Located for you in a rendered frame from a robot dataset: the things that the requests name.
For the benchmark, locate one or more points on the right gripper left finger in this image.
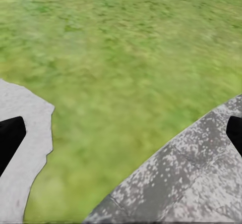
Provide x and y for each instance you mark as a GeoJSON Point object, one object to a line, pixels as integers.
{"type": "Point", "coordinates": [12, 132]}

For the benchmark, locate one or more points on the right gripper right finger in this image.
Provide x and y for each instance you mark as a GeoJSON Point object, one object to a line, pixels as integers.
{"type": "Point", "coordinates": [234, 132]}

